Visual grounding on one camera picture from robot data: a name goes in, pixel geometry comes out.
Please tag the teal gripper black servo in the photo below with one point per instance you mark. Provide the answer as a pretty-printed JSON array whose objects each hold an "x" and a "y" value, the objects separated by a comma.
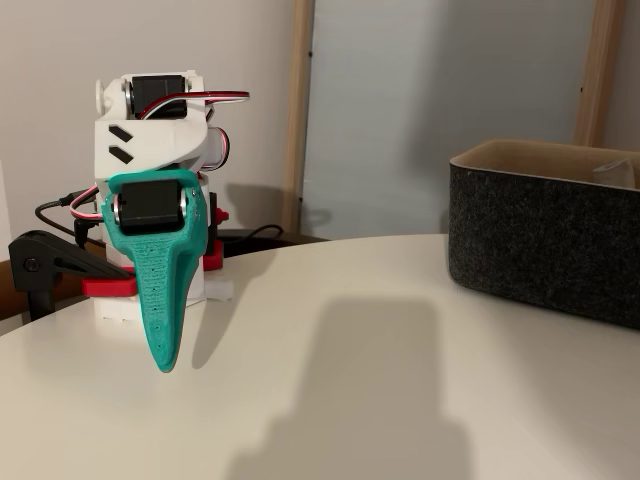
[{"x": 148, "y": 206}]

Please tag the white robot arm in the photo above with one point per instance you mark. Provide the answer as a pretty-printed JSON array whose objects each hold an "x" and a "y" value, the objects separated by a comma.
[{"x": 150, "y": 135}]

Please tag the dark grey felt basket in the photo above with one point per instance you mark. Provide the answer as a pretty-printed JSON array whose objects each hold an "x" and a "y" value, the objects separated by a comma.
[{"x": 540, "y": 240}]

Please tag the black clamp with red pad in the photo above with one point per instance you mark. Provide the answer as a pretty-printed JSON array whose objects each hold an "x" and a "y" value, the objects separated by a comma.
[
  {"x": 216, "y": 257},
  {"x": 60, "y": 260}
]

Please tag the pale grey panel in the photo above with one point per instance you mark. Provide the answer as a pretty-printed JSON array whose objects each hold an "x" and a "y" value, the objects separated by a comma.
[{"x": 425, "y": 100}]

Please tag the pale beige block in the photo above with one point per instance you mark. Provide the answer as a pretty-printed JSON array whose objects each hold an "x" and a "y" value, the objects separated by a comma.
[{"x": 615, "y": 175}]

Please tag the light wooden post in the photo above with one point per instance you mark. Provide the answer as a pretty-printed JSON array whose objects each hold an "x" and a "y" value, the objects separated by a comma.
[
  {"x": 597, "y": 75},
  {"x": 300, "y": 100}
]

